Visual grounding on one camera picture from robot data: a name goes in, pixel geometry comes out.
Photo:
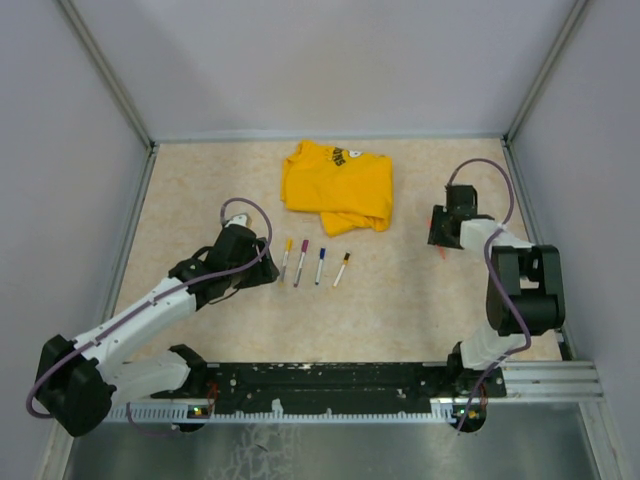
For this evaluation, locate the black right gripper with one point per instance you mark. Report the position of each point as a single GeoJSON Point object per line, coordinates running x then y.
{"type": "Point", "coordinates": [435, 235]}

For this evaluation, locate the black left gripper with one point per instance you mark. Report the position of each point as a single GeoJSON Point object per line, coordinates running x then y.
{"type": "Point", "coordinates": [265, 271]}

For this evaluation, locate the orange pink highlighter pen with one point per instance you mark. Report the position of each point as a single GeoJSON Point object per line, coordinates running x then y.
{"type": "Point", "coordinates": [440, 249]}

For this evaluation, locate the white yellow whiteboard marker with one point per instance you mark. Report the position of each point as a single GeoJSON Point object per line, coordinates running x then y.
{"type": "Point", "coordinates": [283, 268]}

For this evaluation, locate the white purple-end pen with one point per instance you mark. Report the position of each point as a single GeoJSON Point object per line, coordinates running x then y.
{"type": "Point", "coordinates": [300, 264]}

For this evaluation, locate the white blue-end pen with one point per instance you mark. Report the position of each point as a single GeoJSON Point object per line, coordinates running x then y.
{"type": "Point", "coordinates": [319, 271]}

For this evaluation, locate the thin white yellow-end pen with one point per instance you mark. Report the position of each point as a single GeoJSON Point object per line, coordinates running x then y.
{"type": "Point", "coordinates": [339, 275]}

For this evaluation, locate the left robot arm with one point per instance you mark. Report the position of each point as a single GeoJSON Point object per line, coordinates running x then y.
{"type": "Point", "coordinates": [80, 380]}

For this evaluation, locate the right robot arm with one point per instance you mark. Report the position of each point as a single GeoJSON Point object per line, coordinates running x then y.
{"type": "Point", "coordinates": [525, 291]}

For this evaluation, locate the yellow folded t-shirt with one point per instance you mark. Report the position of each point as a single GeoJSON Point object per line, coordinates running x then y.
{"type": "Point", "coordinates": [348, 189]}

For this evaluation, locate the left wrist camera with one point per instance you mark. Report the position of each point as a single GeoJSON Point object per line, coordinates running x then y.
{"type": "Point", "coordinates": [242, 220]}

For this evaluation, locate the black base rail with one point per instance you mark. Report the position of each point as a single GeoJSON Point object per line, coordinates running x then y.
{"type": "Point", "coordinates": [322, 393]}

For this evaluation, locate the aluminium frame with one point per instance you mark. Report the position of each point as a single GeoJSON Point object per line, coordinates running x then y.
{"type": "Point", "coordinates": [344, 121]}

